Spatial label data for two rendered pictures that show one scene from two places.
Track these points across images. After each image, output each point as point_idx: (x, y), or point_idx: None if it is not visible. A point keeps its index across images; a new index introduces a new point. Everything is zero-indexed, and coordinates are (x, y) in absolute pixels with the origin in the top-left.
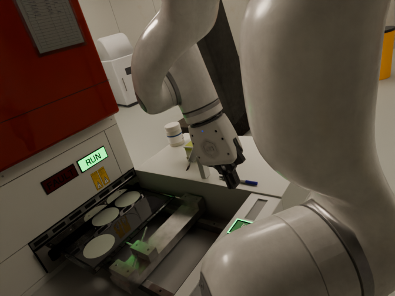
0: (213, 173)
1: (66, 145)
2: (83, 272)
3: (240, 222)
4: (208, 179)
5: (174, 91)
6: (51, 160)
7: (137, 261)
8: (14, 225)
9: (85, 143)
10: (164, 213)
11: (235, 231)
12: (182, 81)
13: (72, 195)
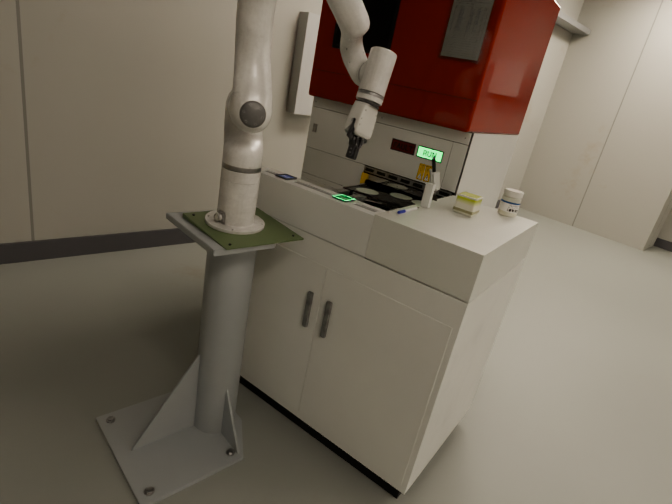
0: (428, 209)
1: (421, 129)
2: None
3: (350, 199)
4: (418, 206)
5: (358, 72)
6: (407, 130)
7: None
8: (367, 148)
9: (433, 138)
10: None
11: None
12: (362, 69)
13: (401, 164)
